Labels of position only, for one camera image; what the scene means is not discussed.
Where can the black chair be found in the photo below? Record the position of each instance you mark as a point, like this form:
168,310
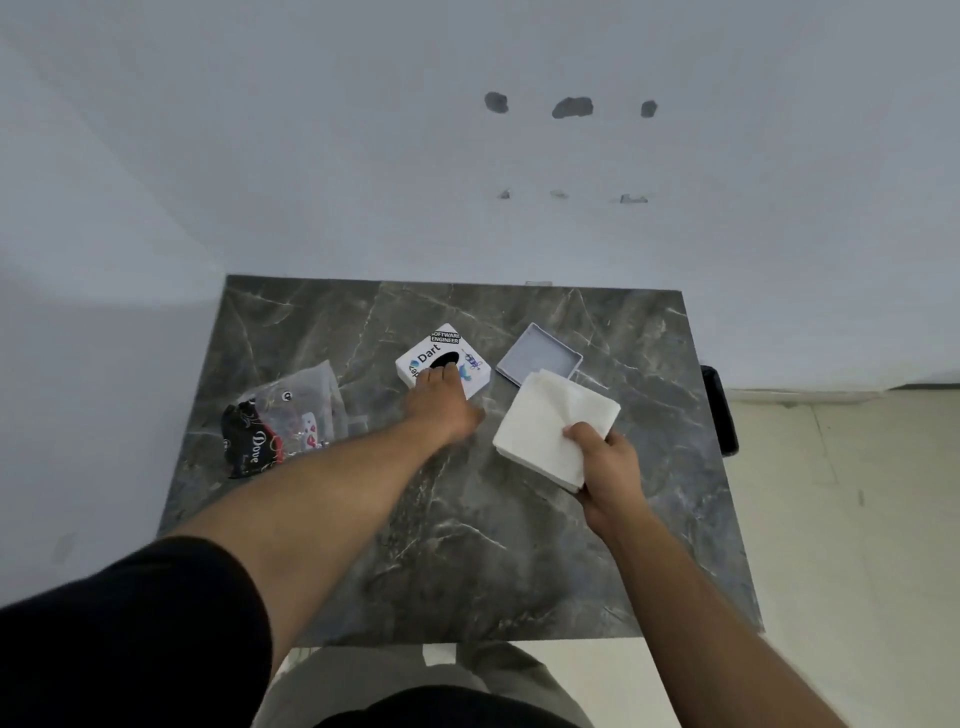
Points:
720,412

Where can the person's left thumb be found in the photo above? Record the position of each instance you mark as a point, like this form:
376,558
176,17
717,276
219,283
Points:
475,418

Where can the person's left hand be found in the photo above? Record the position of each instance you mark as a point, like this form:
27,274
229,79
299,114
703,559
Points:
439,409

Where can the person's left forearm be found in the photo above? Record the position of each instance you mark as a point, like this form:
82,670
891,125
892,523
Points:
315,502

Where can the white and red sachet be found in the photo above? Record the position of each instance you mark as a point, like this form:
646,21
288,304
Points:
309,431

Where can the person's right forearm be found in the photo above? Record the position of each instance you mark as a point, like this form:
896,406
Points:
697,622

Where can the clear plastic bag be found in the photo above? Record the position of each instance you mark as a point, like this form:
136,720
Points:
307,397

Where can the white tissue box with stickers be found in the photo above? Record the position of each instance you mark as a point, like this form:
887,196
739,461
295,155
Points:
420,355

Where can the person's right thumb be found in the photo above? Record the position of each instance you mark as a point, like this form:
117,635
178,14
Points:
582,436

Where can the person's right hand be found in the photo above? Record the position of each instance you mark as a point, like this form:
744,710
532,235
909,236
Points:
611,472

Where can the grey square box lid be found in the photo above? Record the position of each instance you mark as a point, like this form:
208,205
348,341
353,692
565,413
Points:
536,358

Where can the stack of white paper napkins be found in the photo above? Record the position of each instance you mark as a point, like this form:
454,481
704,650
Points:
544,431

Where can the black sachet packet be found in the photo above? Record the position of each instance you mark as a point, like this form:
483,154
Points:
249,444

